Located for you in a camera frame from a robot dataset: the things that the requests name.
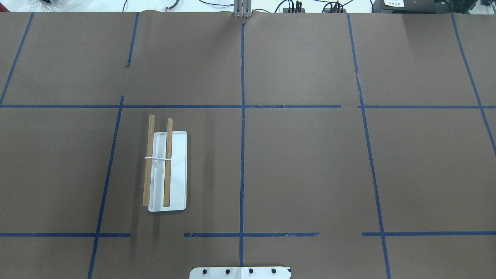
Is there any white towel rack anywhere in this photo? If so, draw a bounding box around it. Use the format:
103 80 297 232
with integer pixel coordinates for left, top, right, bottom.
142 114 188 213

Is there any brown paper table cover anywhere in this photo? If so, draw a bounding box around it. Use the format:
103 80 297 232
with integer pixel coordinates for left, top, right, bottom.
1 11 495 279

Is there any black usb hub left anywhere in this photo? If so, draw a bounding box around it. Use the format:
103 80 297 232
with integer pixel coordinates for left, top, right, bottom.
282 0 305 14

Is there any black usb hub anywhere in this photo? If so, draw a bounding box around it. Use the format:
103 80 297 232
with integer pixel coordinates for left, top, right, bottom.
321 1 345 14
282 0 305 14

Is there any black usb hub right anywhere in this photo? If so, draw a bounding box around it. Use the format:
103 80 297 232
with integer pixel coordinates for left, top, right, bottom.
321 1 345 14

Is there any black device with label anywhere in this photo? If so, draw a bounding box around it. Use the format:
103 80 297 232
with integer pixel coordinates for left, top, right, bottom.
372 0 478 14

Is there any aluminium frame post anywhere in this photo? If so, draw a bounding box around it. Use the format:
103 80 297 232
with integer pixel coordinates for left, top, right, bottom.
233 0 253 18

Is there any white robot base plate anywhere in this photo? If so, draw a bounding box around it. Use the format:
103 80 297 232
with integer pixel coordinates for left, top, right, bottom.
189 266 292 279

